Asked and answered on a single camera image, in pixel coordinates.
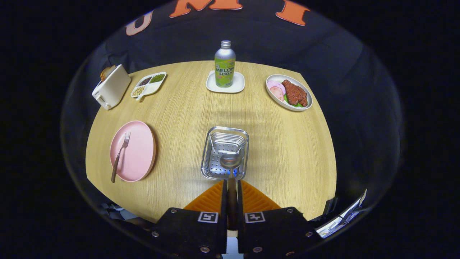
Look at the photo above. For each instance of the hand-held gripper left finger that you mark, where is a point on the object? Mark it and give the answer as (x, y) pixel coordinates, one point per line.
(224, 205)

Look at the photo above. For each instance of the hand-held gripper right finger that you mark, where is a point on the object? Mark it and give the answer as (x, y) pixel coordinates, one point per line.
(239, 205)

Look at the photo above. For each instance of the metal drain basket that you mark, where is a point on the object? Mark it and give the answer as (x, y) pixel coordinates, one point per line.
(222, 144)

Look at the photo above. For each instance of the pink round plate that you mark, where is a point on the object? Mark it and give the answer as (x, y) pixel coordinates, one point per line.
(138, 154)

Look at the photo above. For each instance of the grey floor clutter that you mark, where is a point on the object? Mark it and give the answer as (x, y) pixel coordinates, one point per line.
(122, 214)

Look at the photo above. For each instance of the green lettuce leaf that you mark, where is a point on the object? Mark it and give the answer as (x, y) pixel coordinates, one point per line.
(296, 105)

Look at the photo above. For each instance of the pink ham slice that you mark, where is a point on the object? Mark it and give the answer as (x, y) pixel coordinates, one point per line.
(277, 95)
(275, 85)

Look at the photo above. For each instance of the white square coaster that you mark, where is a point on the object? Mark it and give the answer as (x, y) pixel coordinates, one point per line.
(238, 86)

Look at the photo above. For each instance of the red meat piece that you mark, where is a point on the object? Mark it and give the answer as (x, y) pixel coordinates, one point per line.
(294, 93)

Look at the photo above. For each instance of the white oval plate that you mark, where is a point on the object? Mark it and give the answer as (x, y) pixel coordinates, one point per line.
(278, 77)

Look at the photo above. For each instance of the white divided dish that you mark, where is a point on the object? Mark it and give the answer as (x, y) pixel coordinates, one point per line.
(152, 89)

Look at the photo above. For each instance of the green soda bottle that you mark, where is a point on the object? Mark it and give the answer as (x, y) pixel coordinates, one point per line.
(225, 64)

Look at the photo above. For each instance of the pile of yellow soybeans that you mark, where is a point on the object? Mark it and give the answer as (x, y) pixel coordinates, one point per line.
(138, 91)

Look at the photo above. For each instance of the pile of green beans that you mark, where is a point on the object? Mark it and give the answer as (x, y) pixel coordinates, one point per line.
(157, 78)

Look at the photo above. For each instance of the pile of dark beans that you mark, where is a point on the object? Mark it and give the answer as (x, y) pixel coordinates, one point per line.
(145, 81)

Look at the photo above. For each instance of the white toaster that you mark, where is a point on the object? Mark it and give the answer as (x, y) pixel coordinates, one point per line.
(113, 88)

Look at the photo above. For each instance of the brown toast slice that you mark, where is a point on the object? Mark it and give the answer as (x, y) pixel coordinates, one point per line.
(107, 72)

